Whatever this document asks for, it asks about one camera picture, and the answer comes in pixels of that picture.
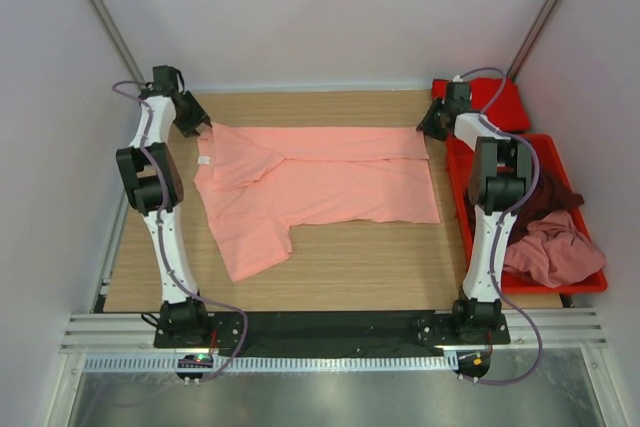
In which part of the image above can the salmon pink t shirt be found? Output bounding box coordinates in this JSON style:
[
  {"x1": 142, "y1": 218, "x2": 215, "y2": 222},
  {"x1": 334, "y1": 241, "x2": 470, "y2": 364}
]
[{"x1": 194, "y1": 123, "x2": 440, "y2": 282}]

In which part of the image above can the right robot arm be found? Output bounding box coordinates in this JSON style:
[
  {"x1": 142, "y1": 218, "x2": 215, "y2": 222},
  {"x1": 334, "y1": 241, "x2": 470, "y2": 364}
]
[{"x1": 417, "y1": 77, "x2": 540, "y2": 343}]

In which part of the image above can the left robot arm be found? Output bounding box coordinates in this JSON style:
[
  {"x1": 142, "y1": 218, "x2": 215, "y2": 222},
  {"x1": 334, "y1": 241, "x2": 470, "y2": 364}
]
[{"x1": 115, "y1": 65, "x2": 212, "y2": 348}]

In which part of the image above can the folded red t shirt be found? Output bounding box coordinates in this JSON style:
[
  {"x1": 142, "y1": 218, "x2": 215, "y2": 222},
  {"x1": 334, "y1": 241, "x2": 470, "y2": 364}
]
[{"x1": 431, "y1": 77, "x2": 531, "y2": 133}]

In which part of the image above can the red plastic bin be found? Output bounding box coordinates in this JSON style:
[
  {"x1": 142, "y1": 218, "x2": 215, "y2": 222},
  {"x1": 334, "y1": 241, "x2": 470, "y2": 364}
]
[{"x1": 443, "y1": 133, "x2": 610, "y2": 294}]

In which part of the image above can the dark maroon t shirt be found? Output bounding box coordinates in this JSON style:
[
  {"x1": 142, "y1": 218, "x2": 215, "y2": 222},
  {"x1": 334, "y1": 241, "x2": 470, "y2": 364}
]
[{"x1": 515, "y1": 168, "x2": 584, "y2": 229}]

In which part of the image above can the dusty pink t shirt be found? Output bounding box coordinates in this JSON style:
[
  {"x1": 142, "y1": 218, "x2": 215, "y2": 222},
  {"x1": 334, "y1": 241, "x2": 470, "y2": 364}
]
[{"x1": 503, "y1": 211, "x2": 607, "y2": 288}]

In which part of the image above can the right corner aluminium post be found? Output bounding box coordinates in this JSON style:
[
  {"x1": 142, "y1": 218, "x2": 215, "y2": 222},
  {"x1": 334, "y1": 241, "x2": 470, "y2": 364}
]
[{"x1": 507, "y1": 0, "x2": 563, "y2": 82}]

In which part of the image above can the corner aluminium post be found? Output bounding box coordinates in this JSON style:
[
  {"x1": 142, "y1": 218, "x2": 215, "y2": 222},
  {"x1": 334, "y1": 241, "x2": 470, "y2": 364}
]
[
  {"x1": 86, "y1": 0, "x2": 145, "y2": 87},
  {"x1": 507, "y1": 0, "x2": 563, "y2": 82}
]

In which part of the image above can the left corner aluminium post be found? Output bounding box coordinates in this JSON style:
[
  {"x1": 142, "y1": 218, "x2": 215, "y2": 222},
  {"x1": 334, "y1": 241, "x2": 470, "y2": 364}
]
[{"x1": 86, "y1": 0, "x2": 145, "y2": 87}]

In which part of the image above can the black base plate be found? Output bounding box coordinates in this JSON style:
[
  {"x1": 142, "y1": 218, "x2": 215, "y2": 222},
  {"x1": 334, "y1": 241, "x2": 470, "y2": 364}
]
[{"x1": 141, "y1": 310, "x2": 510, "y2": 359}]

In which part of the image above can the aluminium frame rail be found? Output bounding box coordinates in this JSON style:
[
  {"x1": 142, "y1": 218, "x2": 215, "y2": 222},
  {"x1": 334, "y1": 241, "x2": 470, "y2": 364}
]
[{"x1": 61, "y1": 308, "x2": 607, "y2": 352}]

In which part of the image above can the slotted cable duct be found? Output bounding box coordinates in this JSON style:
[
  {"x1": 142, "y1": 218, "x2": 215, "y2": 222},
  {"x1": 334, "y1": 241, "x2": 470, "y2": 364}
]
[{"x1": 83, "y1": 354, "x2": 458, "y2": 374}]

